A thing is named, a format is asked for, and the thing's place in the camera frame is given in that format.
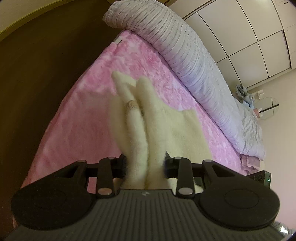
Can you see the pink rose bed blanket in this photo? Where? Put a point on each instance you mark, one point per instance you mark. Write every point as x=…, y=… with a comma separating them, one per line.
x=85, y=126

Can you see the mauve pillow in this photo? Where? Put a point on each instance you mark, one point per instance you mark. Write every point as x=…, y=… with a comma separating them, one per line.
x=250, y=164

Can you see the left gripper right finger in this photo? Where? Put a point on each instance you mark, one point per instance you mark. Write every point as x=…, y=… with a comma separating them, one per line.
x=181, y=169

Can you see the oval vanity mirror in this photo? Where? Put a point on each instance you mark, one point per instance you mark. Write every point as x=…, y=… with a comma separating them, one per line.
x=267, y=107

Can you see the cream wardrobe doors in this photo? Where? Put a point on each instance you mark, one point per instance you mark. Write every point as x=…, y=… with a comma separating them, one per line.
x=250, y=41

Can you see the grey striped duvet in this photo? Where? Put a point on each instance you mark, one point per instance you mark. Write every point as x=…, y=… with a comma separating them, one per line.
x=191, y=62

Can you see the cream knitted sweater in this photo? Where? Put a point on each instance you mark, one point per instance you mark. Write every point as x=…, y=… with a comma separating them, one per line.
x=145, y=129

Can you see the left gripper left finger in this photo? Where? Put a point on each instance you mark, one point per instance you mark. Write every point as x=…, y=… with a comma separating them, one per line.
x=110, y=168

